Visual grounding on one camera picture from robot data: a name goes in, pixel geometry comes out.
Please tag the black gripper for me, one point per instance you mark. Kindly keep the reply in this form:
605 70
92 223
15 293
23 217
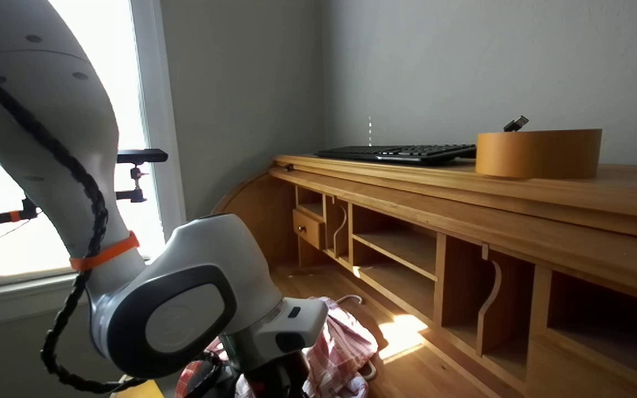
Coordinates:
277 379

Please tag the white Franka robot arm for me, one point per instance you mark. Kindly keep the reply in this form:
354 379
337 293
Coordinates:
31 117

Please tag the red white striped cloth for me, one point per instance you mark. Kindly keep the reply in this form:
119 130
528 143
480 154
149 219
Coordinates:
343 345

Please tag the wooden chair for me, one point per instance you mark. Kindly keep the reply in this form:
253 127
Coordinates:
139 390

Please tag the small wooden drawer with knob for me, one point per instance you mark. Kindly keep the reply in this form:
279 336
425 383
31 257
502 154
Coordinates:
309 229

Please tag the black roll-top desk knob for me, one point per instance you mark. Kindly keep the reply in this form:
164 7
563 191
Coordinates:
288 168

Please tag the black boom stand orange bands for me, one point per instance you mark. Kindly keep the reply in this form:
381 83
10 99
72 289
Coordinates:
136 188

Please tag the black computer keyboard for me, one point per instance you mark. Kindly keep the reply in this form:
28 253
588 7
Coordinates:
399 154

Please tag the wooden roll-top desk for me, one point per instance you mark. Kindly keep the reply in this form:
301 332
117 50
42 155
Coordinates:
480 221

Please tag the round tan wooden box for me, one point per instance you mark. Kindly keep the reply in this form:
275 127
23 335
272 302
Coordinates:
540 155

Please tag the black camera on boom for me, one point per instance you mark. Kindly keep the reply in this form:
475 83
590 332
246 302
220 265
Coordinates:
143 155

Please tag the white window frame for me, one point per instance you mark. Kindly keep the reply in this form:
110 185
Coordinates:
160 112

